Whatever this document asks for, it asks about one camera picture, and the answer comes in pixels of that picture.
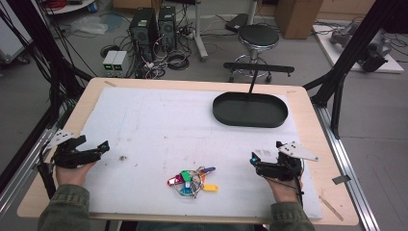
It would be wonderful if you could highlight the black metal frame post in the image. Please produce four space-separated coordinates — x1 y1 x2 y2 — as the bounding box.
302 0 408 140

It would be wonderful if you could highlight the large black computer tower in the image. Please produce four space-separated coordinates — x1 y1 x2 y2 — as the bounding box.
129 7 160 62

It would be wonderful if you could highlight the coiled black cable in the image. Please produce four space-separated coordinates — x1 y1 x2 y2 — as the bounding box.
166 50 191 71

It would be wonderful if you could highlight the person's right hand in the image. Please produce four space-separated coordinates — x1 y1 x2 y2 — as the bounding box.
264 177 304 204

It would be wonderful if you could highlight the white desk leg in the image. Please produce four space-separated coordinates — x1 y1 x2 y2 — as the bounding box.
191 0 210 63

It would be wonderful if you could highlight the black metal frame with cables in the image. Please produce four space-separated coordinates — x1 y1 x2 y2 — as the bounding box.
0 0 94 129

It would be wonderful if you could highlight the small black computer tower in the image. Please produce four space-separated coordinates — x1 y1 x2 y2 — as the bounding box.
157 5 178 51

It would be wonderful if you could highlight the white round table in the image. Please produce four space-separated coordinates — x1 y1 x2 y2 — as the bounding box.
43 0 98 15

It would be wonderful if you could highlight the black flat case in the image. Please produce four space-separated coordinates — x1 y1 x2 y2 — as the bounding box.
224 13 250 34

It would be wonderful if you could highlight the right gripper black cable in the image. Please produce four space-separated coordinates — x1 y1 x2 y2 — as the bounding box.
287 158 305 208

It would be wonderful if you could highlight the white foam mat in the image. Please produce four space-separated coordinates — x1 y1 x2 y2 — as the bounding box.
81 87 323 221

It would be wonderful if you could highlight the aluminium rail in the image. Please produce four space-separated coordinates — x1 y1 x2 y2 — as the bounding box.
313 104 382 231
0 127 65 220

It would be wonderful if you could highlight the black round stool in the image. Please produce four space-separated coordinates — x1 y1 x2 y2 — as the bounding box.
228 24 281 84

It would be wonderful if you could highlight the thin wooden strip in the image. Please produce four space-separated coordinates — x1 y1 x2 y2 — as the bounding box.
319 195 344 222

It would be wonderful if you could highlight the white bench power supply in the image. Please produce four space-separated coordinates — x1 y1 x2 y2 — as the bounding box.
112 50 129 78
102 50 118 78

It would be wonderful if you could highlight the key bunch with coloured tags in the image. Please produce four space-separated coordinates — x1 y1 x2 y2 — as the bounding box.
166 166 220 199

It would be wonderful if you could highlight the white floor board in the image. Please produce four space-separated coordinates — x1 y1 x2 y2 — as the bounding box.
312 23 405 75

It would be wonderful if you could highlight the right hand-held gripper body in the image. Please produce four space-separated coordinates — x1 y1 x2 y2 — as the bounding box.
256 141 319 182

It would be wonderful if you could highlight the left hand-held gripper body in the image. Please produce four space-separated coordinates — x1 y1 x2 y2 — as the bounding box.
47 129 103 169

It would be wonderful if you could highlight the black key stand with tray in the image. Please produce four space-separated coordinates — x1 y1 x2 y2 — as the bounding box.
212 62 295 129

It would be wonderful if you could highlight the person's left hand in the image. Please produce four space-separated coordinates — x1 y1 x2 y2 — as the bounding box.
56 162 96 187

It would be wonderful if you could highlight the grey machine on board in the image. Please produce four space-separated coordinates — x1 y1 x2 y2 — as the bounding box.
330 21 393 73

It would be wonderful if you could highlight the grey tape piece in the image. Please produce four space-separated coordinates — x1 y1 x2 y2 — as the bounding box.
331 174 352 186

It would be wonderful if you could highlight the brown cardboard box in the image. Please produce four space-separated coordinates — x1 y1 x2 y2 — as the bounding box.
273 0 324 40

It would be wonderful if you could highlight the clear plastic bag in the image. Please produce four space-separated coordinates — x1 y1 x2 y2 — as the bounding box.
69 15 110 36

